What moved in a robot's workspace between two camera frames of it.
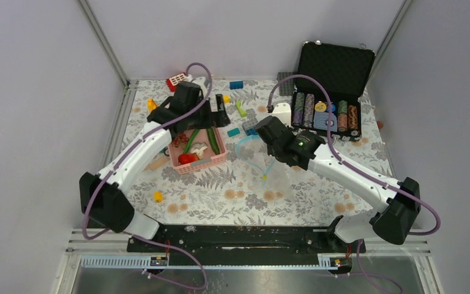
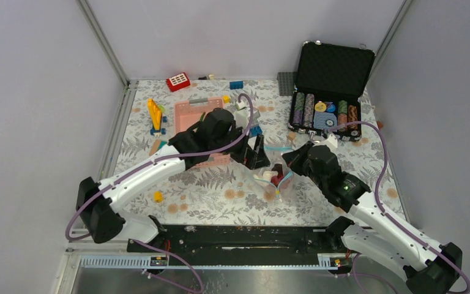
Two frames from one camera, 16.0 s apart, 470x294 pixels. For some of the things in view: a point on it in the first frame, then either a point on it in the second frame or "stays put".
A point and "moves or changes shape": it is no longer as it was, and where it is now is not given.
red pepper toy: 186,158 moves or changes shape
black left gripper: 209,122 -> 257,157
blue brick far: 236,84 stays put
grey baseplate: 286,87 stays put
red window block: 172,81 stays put
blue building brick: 251,131 stays put
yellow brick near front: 158,196 stays put
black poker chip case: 344,71 stays put
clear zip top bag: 254,151 moves or changes shape
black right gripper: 270,150 -> 295,157
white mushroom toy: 197,148 moves or changes shape
